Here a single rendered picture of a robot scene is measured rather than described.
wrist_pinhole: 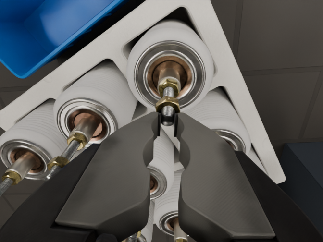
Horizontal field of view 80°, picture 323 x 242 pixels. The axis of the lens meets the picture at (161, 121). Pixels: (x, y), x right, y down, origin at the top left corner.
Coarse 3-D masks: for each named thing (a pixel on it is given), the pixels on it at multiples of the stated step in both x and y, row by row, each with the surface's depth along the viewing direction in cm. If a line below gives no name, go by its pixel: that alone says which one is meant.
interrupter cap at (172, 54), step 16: (160, 48) 19; (176, 48) 19; (192, 48) 19; (144, 64) 20; (160, 64) 20; (176, 64) 20; (192, 64) 20; (144, 80) 21; (192, 80) 20; (144, 96) 22; (160, 96) 22; (192, 96) 21
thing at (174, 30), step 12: (156, 24) 27; (168, 24) 22; (180, 24) 23; (144, 36) 19; (156, 36) 19; (168, 36) 19; (180, 36) 19; (192, 36) 19; (144, 48) 19; (204, 48) 19; (132, 60) 20; (204, 60) 20; (132, 72) 21; (132, 84) 21; (204, 96) 22
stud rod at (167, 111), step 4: (168, 88) 17; (172, 88) 17; (164, 92) 16; (168, 92) 16; (172, 92) 16; (172, 96) 16; (164, 108) 14; (168, 108) 14; (172, 108) 14; (164, 112) 13; (168, 112) 13; (172, 112) 13; (164, 116) 13; (168, 116) 13; (172, 116) 13; (164, 120) 13; (168, 120) 13; (172, 120) 13; (164, 124) 13; (168, 124) 13; (172, 124) 13
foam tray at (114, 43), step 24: (168, 0) 23; (192, 0) 23; (120, 24) 25; (144, 24) 25; (192, 24) 31; (216, 24) 24; (96, 48) 26; (120, 48) 26; (216, 48) 26; (72, 72) 28; (216, 72) 27; (240, 72) 27; (24, 96) 31; (48, 96) 30; (240, 96) 29; (0, 120) 33; (264, 144) 34; (264, 168) 36
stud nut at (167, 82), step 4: (168, 80) 17; (172, 80) 18; (160, 84) 18; (164, 84) 17; (168, 84) 17; (172, 84) 17; (176, 84) 17; (160, 88) 17; (164, 88) 17; (176, 88) 17; (160, 92) 17; (176, 92) 17; (176, 96) 18
